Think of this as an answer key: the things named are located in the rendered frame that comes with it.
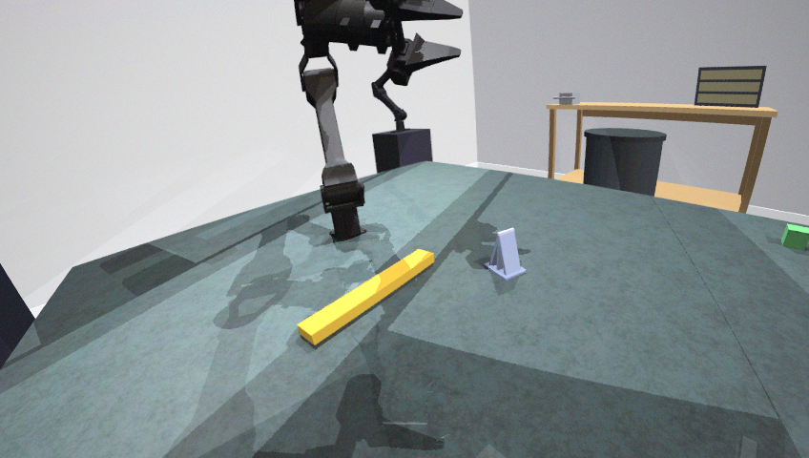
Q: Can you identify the green block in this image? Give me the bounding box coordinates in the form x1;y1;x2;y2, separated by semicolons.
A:
781;224;809;250

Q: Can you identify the yellow bar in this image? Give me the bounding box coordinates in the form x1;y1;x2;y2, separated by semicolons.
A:
298;249;434;345

